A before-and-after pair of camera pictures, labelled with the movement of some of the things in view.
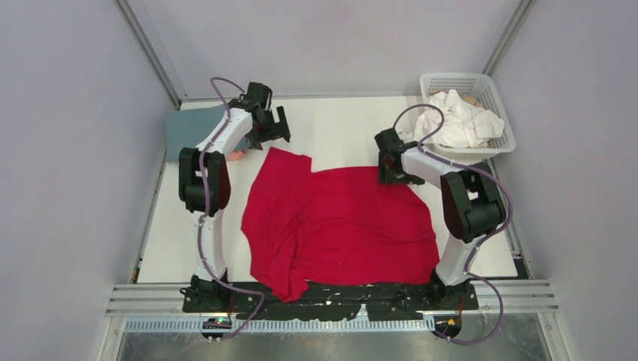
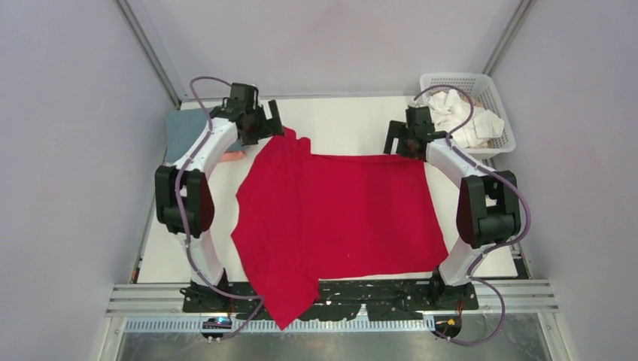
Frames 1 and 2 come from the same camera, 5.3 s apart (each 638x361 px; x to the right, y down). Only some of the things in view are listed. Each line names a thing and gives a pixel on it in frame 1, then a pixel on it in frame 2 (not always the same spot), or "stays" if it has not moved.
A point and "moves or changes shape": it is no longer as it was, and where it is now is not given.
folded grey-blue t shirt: (186, 127) stays
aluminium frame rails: (167, 300) stays
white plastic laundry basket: (479, 86) stays
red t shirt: (335, 225) moves or changes shape
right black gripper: (386, 177) -> (398, 130)
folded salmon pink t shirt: (236, 155) stays
